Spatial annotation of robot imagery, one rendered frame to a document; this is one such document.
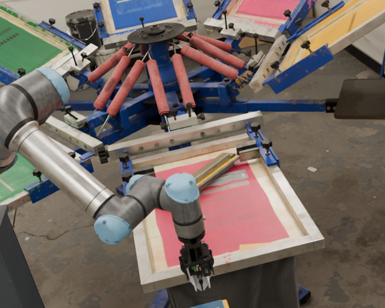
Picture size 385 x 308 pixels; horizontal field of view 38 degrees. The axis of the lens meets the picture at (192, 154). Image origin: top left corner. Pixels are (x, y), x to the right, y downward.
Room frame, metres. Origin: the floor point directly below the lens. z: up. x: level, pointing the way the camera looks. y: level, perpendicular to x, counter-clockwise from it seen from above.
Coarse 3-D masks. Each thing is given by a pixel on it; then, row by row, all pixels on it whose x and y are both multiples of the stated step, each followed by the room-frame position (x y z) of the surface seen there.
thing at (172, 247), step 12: (180, 168) 2.03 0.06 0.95; (192, 168) 2.01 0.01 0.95; (204, 192) 1.81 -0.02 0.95; (156, 216) 1.71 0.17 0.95; (168, 216) 1.70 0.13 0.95; (168, 228) 1.63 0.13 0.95; (168, 240) 1.56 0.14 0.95; (204, 240) 1.52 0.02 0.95; (216, 240) 1.51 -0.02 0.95; (168, 252) 1.50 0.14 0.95; (216, 252) 1.45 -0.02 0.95; (168, 264) 1.44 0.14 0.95
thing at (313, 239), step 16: (208, 144) 2.12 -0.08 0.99; (224, 144) 2.11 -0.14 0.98; (144, 160) 2.09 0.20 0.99; (160, 160) 2.08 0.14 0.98; (176, 160) 2.09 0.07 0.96; (272, 176) 1.79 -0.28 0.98; (288, 192) 1.65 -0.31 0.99; (304, 208) 1.55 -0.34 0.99; (304, 224) 1.46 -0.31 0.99; (144, 240) 1.54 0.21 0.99; (288, 240) 1.40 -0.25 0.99; (304, 240) 1.38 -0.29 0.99; (320, 240) 1.37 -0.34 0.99; (144, 256) 1.46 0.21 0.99; (224, 256) 1.38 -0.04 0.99; (240, 256) 1.37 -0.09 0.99; (256, 256) 1.36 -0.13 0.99; (272, 256) 1.36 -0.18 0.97; (288, 256) 1.36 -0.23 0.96; (144, 272) 1.38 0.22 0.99; (160, 272) 1.36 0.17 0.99; (176, 272) 1.35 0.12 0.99; (224, 272) 1.35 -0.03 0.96; (144, 288) 1.32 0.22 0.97; (160, 288) 1.33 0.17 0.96
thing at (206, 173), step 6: (228, 156) 1.96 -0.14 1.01; (216, 162) 1.92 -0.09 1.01; (222, 162) 1.93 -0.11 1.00; (210, 168) 1.89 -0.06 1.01; (216, 168) 1.90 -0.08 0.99; (228, 168) 1.94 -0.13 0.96; (204, 174) 1.86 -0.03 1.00; (198, 180) 1.84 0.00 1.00; (210, 180) 1.87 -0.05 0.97; (204, 186) 1.84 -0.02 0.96
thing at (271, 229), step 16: (208, 160) 2.05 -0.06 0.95; (208, 192) 1.80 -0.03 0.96; (224, 192) 1.78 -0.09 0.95; (256, 192) 1.74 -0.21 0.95; (272, 208) 1.63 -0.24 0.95; (256, 224) 1.56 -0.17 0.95; (272, 224) 1.54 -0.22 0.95; (224, 240) 1.50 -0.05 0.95; (240, 240) 1.49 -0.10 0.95; (256, 240) 1.47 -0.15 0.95; (272, 240) 1.46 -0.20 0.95
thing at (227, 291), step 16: (240, 272) 1.45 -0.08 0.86; (256, 272) 1.45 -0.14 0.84; (272, 272) 1.47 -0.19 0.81; (288, 272) 1.46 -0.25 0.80; (176, 288) 1.43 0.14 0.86; (192, 288) 1.44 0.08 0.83; (208, 288) 1.43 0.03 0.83; (224, 288) 1.44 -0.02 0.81; (240, 288) 1.45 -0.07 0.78; (256, 288) 1.46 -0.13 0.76; (272, 288) 1.47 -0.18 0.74; (288, 288) 1.46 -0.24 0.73; (176, 304) 1.43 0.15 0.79; (192, 304) 1.44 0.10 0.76; (240, 304) 1.45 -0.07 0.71; (256, 304) 1.46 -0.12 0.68; (272, 304) 1.47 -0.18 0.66; (288, 304) 1.46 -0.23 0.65
